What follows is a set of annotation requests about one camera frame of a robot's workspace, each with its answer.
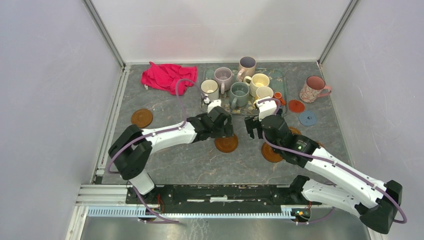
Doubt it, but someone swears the pink floral patterned mug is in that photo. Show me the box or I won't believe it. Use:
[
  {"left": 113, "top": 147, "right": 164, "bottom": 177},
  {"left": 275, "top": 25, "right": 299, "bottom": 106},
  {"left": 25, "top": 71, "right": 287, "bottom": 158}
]
[{"left": 299, "top": 75, "right": 332, "bottom": 103}]

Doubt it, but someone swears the white mug black handle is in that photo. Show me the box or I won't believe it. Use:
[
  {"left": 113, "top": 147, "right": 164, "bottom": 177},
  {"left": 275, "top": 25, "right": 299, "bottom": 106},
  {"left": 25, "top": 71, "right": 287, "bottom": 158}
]
[{"left": 200, "top": 79, "right": 219, "bottom": 104}]

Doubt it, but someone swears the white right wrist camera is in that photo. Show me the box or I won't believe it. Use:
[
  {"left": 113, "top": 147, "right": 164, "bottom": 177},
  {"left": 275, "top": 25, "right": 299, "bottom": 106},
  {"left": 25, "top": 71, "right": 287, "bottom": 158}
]
[{"left": 256, "top": 96, "right": 280, "bottom": 122}]

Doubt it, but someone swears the cream yellow mug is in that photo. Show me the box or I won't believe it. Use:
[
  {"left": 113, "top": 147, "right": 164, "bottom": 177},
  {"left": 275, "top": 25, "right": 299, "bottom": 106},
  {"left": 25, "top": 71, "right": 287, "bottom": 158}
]
[{"left": 243, "top": 73, "right": 270, "bottom": 97}]

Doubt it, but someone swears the white toothed cable rail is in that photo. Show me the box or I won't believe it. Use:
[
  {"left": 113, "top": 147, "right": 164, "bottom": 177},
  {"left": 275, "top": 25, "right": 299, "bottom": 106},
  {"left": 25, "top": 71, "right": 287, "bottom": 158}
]
[{"left": 86, "top": 206, "right": 294, "bottom": 220}]

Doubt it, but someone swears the blue round coaster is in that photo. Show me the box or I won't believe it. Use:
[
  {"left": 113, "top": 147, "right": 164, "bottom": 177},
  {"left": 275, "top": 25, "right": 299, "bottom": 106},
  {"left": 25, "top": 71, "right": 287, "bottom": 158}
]
[{"left": 298, "top": 110, "right": 317, "bottom": 126}]

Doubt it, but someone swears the red round coaster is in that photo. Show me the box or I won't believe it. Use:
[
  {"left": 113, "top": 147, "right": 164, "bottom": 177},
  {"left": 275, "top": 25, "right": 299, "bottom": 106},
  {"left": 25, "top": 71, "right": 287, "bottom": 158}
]
[{"left": 288, "top": 99, "right": 305, "bottom": 113}]

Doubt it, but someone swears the crumpled red cloth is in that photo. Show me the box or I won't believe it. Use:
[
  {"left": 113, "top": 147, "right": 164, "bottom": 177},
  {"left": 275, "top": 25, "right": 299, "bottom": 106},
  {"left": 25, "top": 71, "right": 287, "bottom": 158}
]
[{"left": 140, "top": 61, "right": 198, "bottom": 96}]

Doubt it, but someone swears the green floral serving tray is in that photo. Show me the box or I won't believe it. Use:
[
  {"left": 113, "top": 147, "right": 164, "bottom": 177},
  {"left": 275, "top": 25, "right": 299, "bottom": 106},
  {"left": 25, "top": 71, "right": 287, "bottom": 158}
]
[{"left": 202, "top": 65, "right": 288, "bottom": 116}]

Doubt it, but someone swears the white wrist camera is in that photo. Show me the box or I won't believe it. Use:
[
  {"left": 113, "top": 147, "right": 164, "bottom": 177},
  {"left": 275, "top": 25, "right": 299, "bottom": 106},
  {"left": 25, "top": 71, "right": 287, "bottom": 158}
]
[
  {"left": 256, "top": 96, "right": 280, "bottom": 122},
  {"left": 207, "top": 99, "right": 222, "bottom": 113}
]

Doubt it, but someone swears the yellow ceramic mug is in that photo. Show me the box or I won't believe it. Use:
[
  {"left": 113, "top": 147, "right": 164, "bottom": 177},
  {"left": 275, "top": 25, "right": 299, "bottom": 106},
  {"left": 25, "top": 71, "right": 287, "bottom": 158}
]
[{"left": 255, "top": 86, "right": 274, "bottom": 100}]

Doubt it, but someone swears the small orange cup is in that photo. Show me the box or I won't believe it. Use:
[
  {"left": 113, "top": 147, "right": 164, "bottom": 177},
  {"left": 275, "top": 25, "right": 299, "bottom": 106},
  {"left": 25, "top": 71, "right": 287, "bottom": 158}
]
[{"left": 273, "top": 91, "right": 286, "bottom": 106}]

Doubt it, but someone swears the lilac ceramic mug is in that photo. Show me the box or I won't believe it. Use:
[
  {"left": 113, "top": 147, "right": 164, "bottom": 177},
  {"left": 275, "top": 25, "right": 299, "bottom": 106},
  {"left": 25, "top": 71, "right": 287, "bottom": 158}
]
[{"left": 214, "top": 67, "right": 233, "bottom": 95}]

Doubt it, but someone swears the glossy wooden ridged coaster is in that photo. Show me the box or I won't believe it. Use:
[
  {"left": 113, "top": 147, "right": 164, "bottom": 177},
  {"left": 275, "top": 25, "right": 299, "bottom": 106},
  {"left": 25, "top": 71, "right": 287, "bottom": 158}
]
[{"left": 214, "top": 134, "right": 239, "bottom": 153}]

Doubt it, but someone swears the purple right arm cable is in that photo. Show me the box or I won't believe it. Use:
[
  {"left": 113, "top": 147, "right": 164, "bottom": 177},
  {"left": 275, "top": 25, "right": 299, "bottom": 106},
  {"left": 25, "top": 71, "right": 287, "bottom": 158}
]
[{"left": 256, "top": 97, "right": 408, "bottom": 226}]

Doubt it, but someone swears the brown wooden coaster far left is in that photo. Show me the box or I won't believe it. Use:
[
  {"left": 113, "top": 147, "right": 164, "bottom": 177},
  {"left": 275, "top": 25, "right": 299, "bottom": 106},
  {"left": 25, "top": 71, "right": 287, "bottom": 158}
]
[{"left": 130, "top": 108, "right": 153, "bottom": 129}]

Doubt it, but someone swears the beige pink tall mug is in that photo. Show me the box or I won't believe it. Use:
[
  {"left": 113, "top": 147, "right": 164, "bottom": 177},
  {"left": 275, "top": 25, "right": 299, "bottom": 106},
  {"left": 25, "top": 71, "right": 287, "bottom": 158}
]
[{"left": 236, "top": 56, "right": 257, "bottom": 82}]

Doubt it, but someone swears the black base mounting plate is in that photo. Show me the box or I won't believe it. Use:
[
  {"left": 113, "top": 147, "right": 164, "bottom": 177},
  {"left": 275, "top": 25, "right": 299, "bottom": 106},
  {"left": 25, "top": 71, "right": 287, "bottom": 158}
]
[{"left": 142, "top": 184, "right": 310, "bottom": 214}]

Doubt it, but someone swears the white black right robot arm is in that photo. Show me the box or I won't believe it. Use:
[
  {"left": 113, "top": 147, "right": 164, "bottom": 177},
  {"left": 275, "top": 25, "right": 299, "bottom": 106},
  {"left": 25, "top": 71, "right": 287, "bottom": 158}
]
[{"left": 244, "top": 114, "right": 408, "bottom": 234}]

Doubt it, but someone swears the grey-green ceramic mug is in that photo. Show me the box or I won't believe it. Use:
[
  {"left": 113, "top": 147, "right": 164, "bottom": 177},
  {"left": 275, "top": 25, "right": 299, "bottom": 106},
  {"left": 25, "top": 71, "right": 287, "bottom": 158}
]
[{"left": 229, "top": 82, "right": 250, "bottom": 110}]

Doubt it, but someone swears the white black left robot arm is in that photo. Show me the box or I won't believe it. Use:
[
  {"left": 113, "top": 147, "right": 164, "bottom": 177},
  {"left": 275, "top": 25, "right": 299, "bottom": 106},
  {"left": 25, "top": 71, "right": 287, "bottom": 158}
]
[{"left": 106, "top": 106, "right": 234, "bottom": 204}]

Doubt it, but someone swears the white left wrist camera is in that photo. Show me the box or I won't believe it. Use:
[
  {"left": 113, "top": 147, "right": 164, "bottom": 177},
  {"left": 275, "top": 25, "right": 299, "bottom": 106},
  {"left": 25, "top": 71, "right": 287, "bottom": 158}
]
[{"left": 207, "top": 99, "right": 222, "bottom": 113}]

